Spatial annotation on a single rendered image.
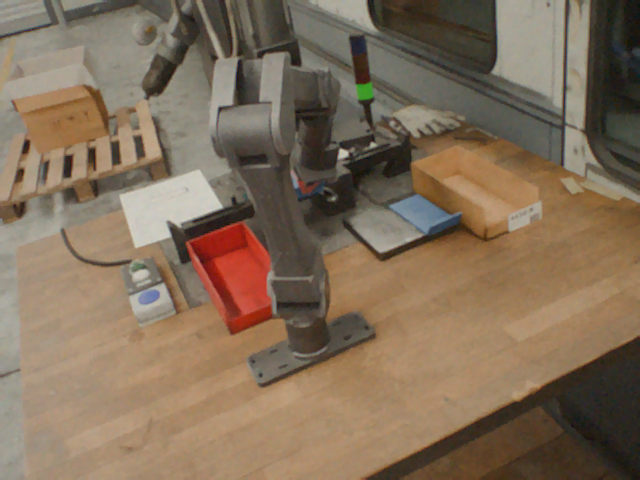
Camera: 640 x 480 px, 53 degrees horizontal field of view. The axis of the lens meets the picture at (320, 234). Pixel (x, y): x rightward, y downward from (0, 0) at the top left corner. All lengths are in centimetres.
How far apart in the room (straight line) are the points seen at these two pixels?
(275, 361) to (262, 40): 56
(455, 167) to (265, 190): 68
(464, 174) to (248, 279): 53
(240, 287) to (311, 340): 26
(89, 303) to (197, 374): 35
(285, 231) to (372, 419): 28
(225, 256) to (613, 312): 71
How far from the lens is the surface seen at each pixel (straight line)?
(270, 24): 118
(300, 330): 95
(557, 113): 152
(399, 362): 97
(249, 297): 115
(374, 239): 120
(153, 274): 125
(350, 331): 101
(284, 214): 84
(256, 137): 77
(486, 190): 135
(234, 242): 128
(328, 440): 88
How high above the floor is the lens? 156
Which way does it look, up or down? 31 degrees down
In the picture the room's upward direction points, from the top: 12 degrees counter-clockwise
